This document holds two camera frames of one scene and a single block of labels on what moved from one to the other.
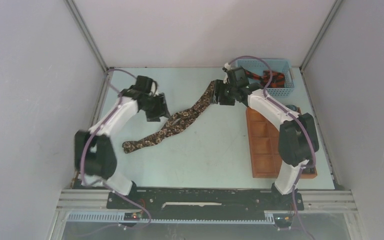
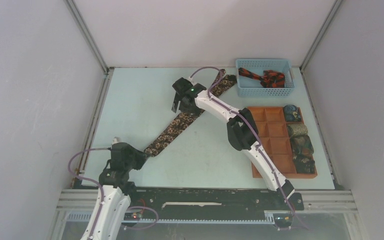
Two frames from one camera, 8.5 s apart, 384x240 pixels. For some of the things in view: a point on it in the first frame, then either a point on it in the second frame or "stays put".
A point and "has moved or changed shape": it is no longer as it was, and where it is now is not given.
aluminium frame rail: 334,201 stays put
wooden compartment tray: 264,138 stays put
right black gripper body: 226,96 to 183,107
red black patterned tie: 277,80 stays put
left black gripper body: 155,107 to 136,160
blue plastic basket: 258,66 stays put
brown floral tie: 176,121 has moved or changed shape
